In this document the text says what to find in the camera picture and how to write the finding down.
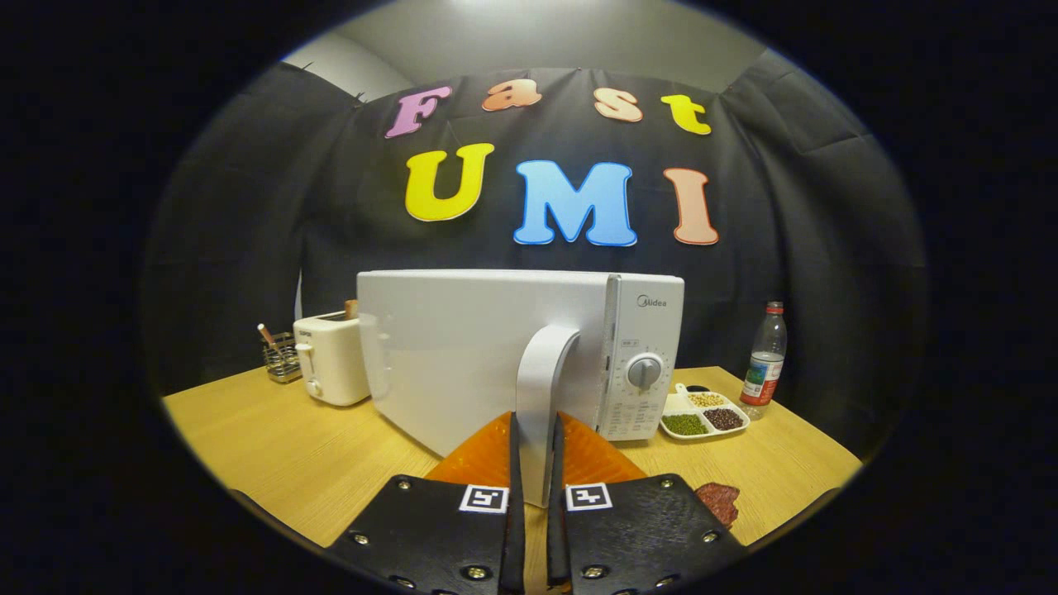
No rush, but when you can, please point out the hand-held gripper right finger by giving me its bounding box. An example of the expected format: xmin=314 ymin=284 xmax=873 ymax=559
xmin=546 ymin=412 xmax=749 ymax=595

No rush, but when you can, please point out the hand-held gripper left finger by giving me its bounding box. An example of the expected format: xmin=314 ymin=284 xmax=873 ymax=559
xmin=326 ymin=412 xmax=527 ymax=595

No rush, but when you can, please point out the brown meat piece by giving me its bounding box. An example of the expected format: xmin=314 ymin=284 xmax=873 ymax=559
xmin=694 ymin=483 xmax=741 ymax=530

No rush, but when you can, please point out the white toaster oven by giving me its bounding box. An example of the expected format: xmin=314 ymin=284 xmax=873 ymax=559
xmin=356 ymin=269 xmax=685 ymax=507

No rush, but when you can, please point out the white bread toaster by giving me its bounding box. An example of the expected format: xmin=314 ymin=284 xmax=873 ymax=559
xmin=293 ymin=312 xmax=371 ymax=407

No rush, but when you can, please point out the white divided bean dish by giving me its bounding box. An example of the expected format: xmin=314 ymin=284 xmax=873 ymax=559
xmin=660 ymin=383 xmax=751 ymax=440

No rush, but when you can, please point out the clear plastic water bottle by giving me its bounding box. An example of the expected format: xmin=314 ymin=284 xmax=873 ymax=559
xmin=740 ymin=302 xmax=788 ymax=407

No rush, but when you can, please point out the black backdrop cloth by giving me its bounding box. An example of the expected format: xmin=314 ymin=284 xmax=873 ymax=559
xmin=141 ymin=50 xmax=931 ymax=459

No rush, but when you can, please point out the wire mesh basket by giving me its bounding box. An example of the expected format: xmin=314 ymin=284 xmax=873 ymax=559
xmin=262 ymin=332 xmax=303 ymax=383

